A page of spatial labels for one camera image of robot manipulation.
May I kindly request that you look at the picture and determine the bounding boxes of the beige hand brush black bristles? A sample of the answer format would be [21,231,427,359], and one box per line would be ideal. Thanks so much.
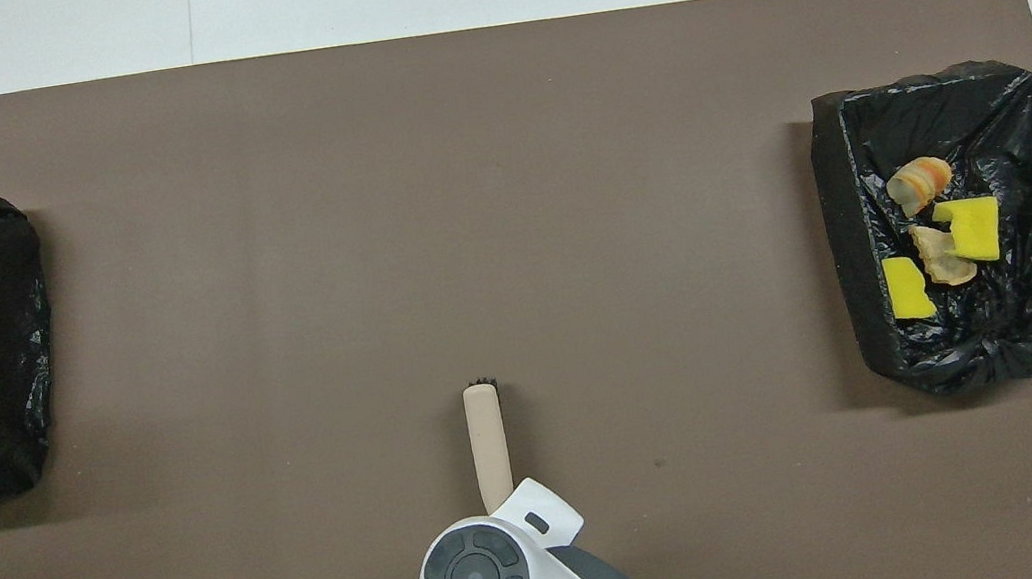
[460,376,519,519]

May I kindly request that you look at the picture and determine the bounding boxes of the yellow sponge piece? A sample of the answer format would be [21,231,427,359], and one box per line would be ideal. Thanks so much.
[930,194,1007,269]
[880,252,940,325]

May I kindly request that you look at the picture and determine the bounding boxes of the orange striped croissant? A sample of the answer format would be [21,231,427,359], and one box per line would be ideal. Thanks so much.
[882,153,958,218]

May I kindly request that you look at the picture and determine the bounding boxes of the beige rock chunk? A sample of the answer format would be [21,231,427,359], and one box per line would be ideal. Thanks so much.
[908,216,980,292]

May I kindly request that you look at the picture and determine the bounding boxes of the brown table mat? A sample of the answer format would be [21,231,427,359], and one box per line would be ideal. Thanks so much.
[0,0,1032,579]

